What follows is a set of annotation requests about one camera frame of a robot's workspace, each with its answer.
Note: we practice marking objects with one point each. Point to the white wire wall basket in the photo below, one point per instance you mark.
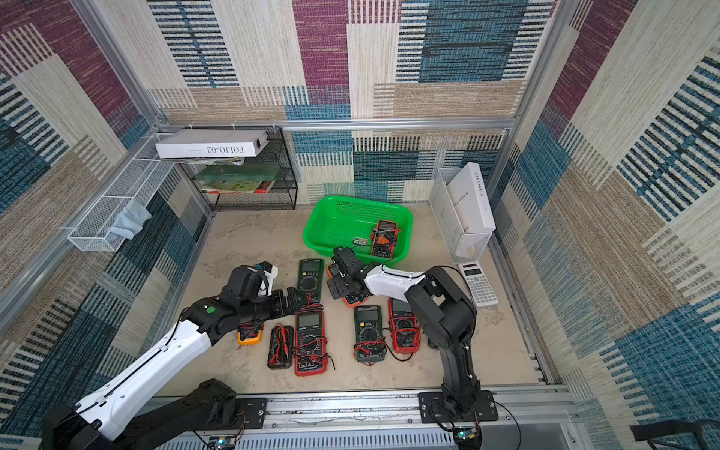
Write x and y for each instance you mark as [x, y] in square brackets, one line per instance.
[139, 180]

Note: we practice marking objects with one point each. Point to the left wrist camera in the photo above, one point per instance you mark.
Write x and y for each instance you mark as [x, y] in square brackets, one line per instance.
[249, 283]

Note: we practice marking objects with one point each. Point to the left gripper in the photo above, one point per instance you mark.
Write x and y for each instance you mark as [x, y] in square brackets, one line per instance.
[280, 308]

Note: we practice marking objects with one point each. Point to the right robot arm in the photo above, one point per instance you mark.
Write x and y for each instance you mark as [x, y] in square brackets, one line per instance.
[445, 313]

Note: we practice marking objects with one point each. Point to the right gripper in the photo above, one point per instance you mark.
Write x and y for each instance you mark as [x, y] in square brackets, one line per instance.
[342, 284]

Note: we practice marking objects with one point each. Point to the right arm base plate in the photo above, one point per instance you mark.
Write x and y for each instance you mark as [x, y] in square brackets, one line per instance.
[436, 406]

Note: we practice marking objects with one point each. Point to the light blue cloth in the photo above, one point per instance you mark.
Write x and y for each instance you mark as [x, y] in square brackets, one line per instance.
[129, 222]

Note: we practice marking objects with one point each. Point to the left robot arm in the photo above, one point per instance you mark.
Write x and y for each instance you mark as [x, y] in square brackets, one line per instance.
[110, 417]

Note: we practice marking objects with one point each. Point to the green book on shelf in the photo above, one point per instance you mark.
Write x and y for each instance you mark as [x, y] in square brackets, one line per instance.
[236, 179]

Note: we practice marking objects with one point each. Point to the white box in holder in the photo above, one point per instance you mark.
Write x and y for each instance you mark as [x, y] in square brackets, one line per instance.
[469, 197]

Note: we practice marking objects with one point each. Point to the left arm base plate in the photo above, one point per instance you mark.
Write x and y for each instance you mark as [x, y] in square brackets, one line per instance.
[253, 413]

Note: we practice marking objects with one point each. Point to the large dark green multimeter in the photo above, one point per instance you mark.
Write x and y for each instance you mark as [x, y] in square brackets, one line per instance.
[310, 278]

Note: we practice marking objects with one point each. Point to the small red multimeter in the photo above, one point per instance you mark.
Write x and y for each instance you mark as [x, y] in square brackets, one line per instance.
[404, 327]

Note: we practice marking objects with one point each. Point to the black wire shelf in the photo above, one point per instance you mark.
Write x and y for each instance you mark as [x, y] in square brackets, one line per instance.
[280, 194]

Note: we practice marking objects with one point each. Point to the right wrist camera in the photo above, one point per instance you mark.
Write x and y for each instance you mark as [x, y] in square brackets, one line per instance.
[347, 261]

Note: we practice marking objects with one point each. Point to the green plastic basket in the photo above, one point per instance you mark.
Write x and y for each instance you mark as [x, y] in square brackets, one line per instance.
[336, 221]

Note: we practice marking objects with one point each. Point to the yellow multimeter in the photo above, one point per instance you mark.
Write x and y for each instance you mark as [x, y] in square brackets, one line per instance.
[250, 333]

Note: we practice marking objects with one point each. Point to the large red multimeter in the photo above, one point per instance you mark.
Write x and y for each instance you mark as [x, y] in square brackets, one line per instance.
[310, 356]

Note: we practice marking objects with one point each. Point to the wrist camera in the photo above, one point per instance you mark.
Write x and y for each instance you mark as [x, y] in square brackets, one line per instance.
[249, 283]
[347, 261]

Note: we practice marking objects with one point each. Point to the white calculator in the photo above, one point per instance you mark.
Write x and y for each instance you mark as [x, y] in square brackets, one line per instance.
[478, 282]

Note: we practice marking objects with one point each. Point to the clear file holder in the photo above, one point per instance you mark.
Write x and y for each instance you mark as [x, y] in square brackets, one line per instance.
[463, 248]

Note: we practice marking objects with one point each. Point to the black multimeter with leads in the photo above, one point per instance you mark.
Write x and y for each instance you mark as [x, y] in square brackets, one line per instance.
[281, 348]

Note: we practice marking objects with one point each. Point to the white folio box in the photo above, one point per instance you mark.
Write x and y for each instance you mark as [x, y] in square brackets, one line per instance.
[212, 144]

